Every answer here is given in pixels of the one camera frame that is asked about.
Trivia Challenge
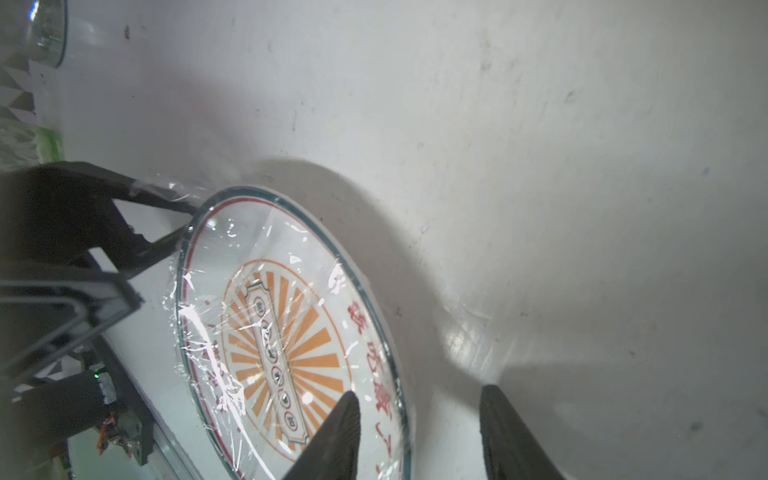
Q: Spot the green plastic cup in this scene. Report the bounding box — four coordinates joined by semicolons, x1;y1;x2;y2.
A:
0;118;65;173

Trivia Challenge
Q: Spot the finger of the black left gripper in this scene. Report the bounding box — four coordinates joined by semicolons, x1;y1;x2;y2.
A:
1;162;195;264

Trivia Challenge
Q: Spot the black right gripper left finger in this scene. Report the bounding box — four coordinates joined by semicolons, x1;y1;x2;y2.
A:
283;391;361;480

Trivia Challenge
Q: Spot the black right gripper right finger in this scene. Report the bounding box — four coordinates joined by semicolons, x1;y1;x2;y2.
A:
479;385;564;480

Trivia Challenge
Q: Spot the chrome wire glass rack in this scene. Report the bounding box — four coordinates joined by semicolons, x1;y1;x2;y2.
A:
1;0;68;68

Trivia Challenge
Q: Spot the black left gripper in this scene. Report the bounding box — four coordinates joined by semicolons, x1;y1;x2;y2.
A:
1;228;184;479

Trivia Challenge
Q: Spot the white plate orange sunburst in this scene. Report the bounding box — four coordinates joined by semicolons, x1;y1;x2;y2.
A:
175;184;413;480

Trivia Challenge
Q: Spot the clear plastic wrap sheet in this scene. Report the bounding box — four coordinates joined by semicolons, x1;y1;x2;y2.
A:
128;176;415;480

